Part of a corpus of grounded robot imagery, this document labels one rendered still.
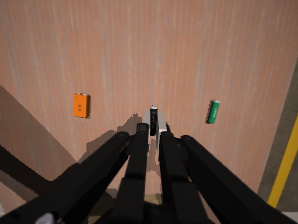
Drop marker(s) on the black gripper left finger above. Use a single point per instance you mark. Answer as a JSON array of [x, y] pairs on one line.
[[73, 197]]

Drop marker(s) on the orange nine-volt battery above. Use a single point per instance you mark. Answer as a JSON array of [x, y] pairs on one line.
[[81, 105]]

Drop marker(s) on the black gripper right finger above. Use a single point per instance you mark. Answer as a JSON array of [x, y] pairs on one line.
[[230, 199]]

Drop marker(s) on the light wooden drawer front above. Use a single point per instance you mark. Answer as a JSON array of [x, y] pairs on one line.
[[90, 219], [154, 199]]

